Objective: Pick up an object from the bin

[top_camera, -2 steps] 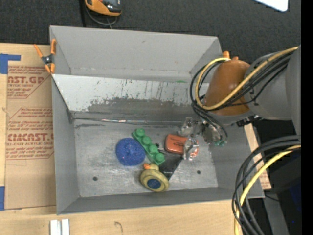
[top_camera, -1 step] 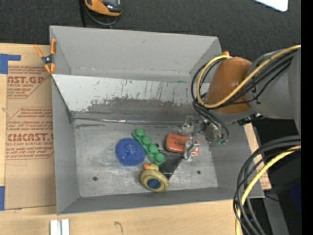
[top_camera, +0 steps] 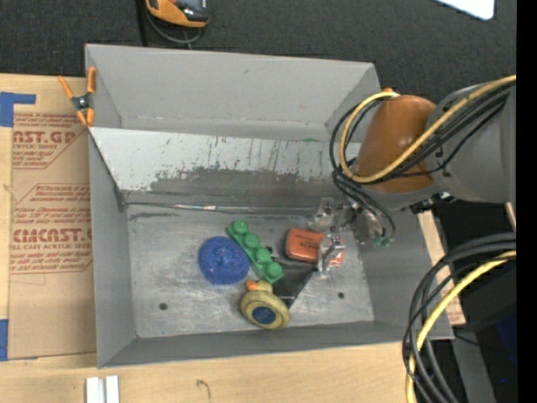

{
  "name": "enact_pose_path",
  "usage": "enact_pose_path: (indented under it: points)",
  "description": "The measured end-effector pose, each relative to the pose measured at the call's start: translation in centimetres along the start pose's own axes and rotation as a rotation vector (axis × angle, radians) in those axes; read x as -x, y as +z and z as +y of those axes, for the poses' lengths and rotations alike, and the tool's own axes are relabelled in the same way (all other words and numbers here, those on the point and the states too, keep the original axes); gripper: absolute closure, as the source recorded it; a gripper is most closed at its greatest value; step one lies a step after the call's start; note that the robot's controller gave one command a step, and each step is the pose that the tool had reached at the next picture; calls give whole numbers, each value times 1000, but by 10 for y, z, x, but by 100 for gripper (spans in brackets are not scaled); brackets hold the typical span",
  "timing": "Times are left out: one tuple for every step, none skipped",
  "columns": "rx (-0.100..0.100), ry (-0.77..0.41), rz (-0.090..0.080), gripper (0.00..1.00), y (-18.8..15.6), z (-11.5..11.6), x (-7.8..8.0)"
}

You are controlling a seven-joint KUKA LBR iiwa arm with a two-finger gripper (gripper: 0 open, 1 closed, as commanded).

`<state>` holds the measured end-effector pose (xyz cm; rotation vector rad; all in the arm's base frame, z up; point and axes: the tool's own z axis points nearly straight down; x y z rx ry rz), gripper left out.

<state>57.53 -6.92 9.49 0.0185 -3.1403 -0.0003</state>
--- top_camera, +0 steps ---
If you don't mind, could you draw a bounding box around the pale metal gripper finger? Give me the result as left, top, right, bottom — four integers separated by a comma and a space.
311, 197, 343, 232
318, 234, 347, 273

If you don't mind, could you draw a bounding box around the orange packet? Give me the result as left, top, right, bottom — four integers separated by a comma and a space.
284, 227, 346, 269

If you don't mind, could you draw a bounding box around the black flat triangular piece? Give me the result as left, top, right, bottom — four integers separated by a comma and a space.
274, 261, 318, 311

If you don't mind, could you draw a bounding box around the green studded toy block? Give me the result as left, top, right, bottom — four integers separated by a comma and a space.
226, 219, 284, 285

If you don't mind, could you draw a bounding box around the yellow toy duck blue disc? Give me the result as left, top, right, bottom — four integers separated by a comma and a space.
239, 279, 292, 331

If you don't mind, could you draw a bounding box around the blue round scrubber sponge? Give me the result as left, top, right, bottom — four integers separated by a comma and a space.
197, 235, 251, 286

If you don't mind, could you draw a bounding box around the grey metal bin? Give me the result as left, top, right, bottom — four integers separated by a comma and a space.
84, 43, 455, 369

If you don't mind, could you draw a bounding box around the brown cardboard board red print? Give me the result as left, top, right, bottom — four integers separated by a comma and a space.
0, 72, 98, 360

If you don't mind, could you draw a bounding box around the black cylinder on white bracket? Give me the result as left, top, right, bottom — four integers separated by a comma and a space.
409, 191, 457, 215

